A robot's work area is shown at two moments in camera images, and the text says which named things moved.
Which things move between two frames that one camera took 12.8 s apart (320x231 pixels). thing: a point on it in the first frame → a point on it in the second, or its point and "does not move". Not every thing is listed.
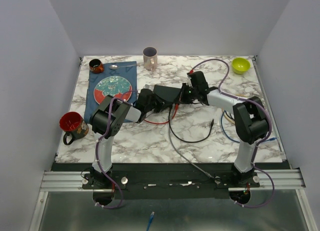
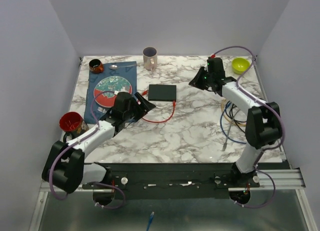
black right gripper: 182,99 → 196,81
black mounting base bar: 168,181 does not move
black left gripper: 161,105 → 146,105
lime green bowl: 240,65 does not move
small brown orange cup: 96,66 does not move
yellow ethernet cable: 232,121 does not move
